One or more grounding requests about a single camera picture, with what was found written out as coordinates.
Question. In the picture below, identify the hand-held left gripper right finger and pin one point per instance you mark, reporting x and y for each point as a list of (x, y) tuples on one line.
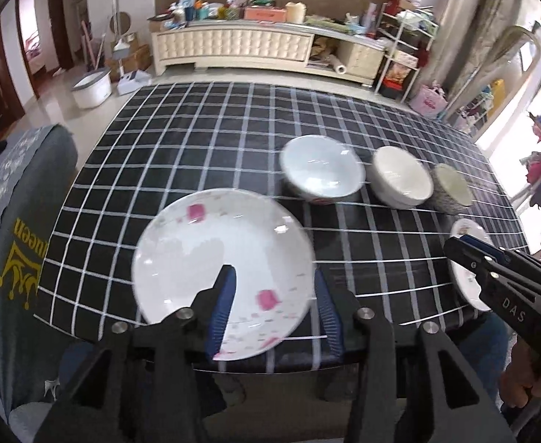
[(328, 314)]

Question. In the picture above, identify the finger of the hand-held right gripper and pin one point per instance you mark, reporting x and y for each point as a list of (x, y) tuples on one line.
[(482, 245), (464, 254)]

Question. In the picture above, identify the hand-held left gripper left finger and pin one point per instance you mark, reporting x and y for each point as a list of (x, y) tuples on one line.
[(222, 309)]

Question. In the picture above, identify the white plate with cartoon print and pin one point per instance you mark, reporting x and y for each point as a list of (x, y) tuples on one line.
[(469, 291)]

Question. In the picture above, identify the patterned bowl with green inside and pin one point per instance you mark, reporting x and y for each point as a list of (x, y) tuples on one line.
[(452, 182)]

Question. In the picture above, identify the white plate with pink squares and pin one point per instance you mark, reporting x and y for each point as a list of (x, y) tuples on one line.
[(233, 240)]

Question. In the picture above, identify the plain white bowl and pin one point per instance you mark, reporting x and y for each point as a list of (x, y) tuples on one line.
[(399, 170)]

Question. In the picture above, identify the white bowl with red print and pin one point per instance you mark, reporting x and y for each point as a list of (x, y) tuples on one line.
[(321, 166)]

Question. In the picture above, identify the person's right hand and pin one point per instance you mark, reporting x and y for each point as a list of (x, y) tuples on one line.
[(517, 387)]

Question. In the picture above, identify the person's blue trouser leg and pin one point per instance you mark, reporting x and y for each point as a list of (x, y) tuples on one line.
[(482, 355)]

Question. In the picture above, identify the pink gift bag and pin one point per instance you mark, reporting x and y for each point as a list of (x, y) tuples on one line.
[(429, 101)]

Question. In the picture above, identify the black white checkered tablecloth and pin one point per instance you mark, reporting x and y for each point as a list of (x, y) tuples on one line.
[(206, 138)]

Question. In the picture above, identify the white shelf rack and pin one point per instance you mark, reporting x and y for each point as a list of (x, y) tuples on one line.
[(406, 45)]

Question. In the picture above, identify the white paper roll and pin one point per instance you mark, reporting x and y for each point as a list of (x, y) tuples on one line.
[(339, 68)]

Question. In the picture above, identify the silver column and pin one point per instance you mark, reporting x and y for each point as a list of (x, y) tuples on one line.
[(464, 18)]

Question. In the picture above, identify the white blue box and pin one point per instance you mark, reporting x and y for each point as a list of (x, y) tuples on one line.
[(134, 84)]

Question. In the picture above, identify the white plastic tub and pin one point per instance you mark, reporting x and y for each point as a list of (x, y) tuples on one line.
[(90, 92)]

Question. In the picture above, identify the cream tufted TV cabinet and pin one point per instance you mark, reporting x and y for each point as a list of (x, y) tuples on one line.
[(233, 46)]

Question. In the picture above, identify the cardboard box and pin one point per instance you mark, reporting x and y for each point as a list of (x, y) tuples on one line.
[(134, 55)]

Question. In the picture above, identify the white floor stand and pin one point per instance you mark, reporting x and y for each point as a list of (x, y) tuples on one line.
[(121, 47)]

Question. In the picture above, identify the cream jar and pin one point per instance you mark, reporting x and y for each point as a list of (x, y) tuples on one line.
[(296, 11)]

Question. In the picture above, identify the pink box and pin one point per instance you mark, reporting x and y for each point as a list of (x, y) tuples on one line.
[(263, 14)]

